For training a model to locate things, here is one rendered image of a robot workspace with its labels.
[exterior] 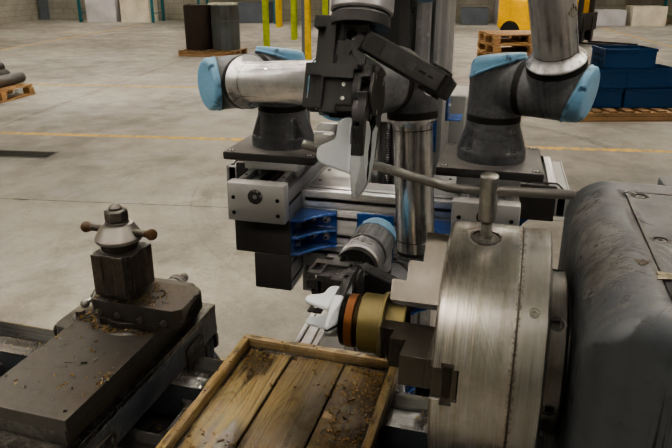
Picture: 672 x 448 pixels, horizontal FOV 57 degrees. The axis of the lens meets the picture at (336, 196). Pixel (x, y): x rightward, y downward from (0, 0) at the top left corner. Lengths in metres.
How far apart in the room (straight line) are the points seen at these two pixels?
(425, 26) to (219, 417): 0.99
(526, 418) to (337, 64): 0.45
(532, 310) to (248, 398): 0.54
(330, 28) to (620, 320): 0.44
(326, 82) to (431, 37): 0.87
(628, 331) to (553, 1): 0.73
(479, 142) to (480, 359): 0.73
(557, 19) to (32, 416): 1.07
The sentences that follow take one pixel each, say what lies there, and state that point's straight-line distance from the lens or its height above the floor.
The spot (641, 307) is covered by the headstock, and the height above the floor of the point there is 1.25.
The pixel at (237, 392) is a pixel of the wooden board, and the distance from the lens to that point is 1.12.
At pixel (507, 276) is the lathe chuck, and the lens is 0.76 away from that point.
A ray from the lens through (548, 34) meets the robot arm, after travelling 1.26.
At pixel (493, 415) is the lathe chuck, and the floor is 1.08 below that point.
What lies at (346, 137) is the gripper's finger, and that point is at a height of 1.37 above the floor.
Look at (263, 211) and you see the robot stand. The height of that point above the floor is 1.06.
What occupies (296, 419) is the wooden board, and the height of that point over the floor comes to 0.89.
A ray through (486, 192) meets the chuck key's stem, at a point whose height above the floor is 1.30.
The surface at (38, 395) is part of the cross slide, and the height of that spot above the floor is 0.97.
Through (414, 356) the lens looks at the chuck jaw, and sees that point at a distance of 0.77.
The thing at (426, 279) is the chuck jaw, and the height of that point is 1.14.
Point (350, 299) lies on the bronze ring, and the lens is 0.90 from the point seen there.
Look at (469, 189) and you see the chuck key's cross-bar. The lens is 0.78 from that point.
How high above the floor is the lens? 1.55
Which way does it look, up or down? 19 degrees down
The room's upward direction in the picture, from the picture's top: straight up
